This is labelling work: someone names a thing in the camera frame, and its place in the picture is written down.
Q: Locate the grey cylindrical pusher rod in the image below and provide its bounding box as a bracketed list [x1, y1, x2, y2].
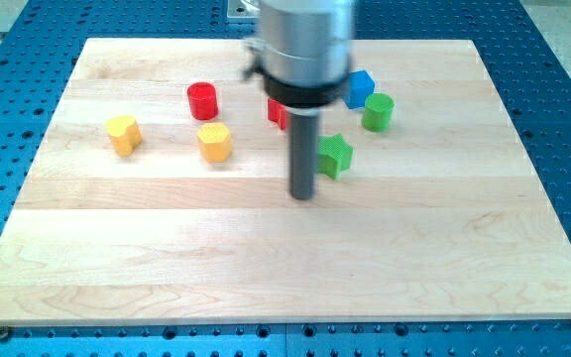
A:
[288, 108, 320, 200]

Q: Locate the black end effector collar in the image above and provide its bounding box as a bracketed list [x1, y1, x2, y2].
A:
[262, 71, 350, 108]

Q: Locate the green star block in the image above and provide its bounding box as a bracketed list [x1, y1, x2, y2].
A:
[316, 134, 353, 180]

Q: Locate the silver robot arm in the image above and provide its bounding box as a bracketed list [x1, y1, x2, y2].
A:
[243, 0, 356, 200]

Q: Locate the red star block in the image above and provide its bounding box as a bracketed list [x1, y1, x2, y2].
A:
[268, 98, 289, 131]

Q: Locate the blue cube block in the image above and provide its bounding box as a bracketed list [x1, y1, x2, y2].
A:
[343, 70, 375, 109]

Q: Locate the green cylinder block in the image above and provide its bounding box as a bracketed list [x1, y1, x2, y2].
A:
[361, 93, 395, 133]

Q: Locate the yellow hexagon block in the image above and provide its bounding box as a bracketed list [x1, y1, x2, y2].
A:
[197, 122, 232, 163]

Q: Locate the red cylinder block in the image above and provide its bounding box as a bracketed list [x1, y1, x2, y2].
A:
[186, 82, 219, 120]

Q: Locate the wooden board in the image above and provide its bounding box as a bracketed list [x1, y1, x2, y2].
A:
[0, 38, 571, 326]

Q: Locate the yellow heart block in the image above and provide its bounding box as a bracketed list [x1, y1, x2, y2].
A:
[105, 115, 143, 157]

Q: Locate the blue perforated table plate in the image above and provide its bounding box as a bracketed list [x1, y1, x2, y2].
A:
[0, 0, 571, 356]

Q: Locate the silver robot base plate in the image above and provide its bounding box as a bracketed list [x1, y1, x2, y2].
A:
[224, 0, 260, 23]

